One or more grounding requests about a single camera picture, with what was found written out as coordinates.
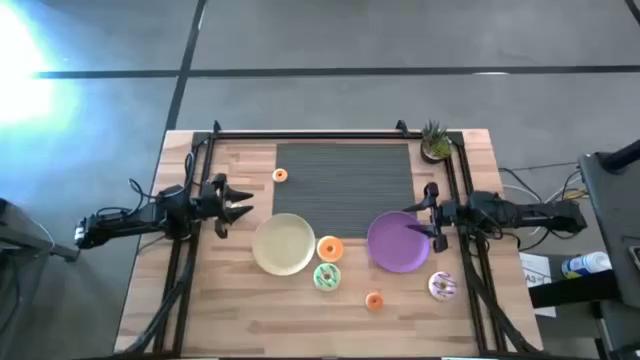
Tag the black frame clamp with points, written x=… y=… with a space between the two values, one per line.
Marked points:
x=401 y=128
x=216 y=127

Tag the black pole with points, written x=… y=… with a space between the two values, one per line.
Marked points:
x=622 y=156

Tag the white donut with chocolate drizzle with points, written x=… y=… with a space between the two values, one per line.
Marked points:
x=435 y=285

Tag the large green frosted donut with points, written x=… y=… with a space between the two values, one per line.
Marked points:
x=320 y=276

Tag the grey metal stand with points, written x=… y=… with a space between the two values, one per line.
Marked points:
x=25 y=240

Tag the black aluminium table frame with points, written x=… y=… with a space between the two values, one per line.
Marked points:
x=325 y=135

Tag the purple plate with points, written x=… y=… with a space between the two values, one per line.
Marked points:
x=395 y=250

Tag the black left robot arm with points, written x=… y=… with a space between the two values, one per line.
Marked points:
x=130 y=222

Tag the succulent in dark pot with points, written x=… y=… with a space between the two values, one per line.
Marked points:
x=436 y=145

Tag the white paper sheet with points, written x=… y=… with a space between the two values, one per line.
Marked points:
x=537 y=280

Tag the large orange donut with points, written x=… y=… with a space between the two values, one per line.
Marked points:
x=322 y=248

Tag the dark grey panel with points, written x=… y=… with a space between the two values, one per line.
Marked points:
x=612 y=220

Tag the pale yellow plate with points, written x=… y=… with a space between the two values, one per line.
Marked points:
x=283 y=245

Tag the black bar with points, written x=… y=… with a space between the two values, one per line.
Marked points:
x=575 y=290

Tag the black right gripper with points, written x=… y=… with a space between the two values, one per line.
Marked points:
x=440 y=212

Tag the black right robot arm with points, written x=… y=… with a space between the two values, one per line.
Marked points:
x=525 y=212

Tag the dark grey woven mat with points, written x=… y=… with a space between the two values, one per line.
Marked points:
x=345 y=185

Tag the small orange donut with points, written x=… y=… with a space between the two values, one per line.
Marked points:
x=279 y=171
x=369 y=301

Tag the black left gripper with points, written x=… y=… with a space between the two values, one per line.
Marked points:
x=212 y=205

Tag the white and blue bottle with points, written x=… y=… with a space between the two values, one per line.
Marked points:
x=585 y=264

